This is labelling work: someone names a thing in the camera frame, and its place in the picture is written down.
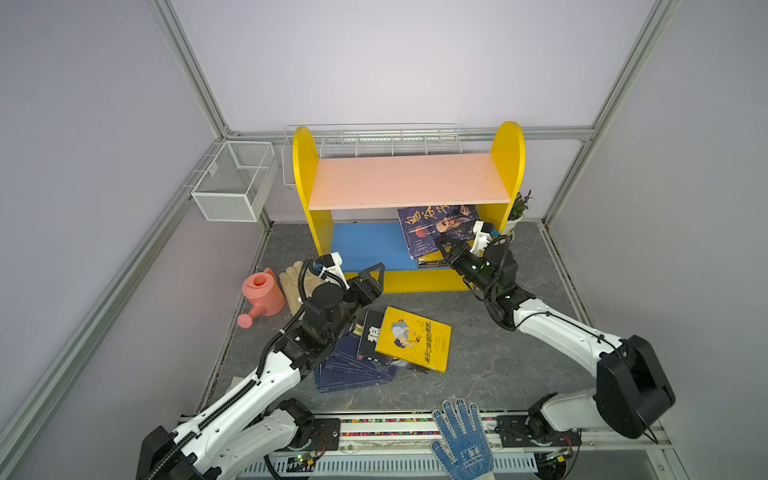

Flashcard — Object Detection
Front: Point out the yellow shelf with coloured boards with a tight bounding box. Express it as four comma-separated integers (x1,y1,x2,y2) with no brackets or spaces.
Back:
292,122,526,294

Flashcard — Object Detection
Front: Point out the black wolf cover book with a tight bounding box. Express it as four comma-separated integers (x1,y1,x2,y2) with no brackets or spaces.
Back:
357,310,393,365

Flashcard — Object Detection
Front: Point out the purple book orange calligraphy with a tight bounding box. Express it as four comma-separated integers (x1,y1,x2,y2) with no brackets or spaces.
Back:
397,205,480,259

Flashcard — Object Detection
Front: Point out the small potted green plant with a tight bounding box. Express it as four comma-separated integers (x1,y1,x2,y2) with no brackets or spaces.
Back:
501,190,532,235

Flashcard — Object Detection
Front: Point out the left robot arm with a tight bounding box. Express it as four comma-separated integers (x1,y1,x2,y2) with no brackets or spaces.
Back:
136,263,386,479

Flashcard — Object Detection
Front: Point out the pink watering can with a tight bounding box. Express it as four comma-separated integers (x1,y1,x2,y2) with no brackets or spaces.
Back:
237,268,285,329

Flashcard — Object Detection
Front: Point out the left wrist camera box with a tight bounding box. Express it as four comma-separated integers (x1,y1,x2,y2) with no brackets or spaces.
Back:
312,252,344,279

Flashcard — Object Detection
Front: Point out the front rail with cable tray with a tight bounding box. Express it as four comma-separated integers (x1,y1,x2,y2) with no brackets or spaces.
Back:
239,410,688,480

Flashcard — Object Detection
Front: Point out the dark blue classic book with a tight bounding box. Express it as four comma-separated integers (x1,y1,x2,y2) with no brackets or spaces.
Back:
325,334,397,381

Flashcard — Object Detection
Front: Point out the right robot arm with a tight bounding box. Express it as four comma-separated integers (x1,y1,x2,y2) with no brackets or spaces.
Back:
436,235,676,445

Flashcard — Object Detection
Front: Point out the blue dotted knit glove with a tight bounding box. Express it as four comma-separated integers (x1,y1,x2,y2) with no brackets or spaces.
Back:
431,399,495,480

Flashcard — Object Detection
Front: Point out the yellow blue-figure cartoon book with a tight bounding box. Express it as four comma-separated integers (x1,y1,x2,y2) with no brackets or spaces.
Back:
376,307,452,373

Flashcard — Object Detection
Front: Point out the yellow cartoon boy book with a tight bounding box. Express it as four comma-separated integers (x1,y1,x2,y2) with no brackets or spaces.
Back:
417,251,451,269

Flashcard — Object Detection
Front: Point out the beige work glove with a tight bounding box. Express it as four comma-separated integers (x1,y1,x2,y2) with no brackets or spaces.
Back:
279,261,323,316

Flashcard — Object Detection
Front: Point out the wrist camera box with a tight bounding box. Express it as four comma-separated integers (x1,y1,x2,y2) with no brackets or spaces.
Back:
471,220,499,256
312,252,344,279

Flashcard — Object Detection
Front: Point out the white mesh wall basket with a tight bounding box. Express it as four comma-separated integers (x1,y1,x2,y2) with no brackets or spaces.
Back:
192,141,278,223

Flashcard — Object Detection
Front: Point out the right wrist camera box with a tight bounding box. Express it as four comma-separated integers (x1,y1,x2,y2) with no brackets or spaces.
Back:
471,220,499,256

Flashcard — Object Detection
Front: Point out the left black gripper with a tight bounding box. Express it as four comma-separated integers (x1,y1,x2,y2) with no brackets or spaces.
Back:
325,263,384,343

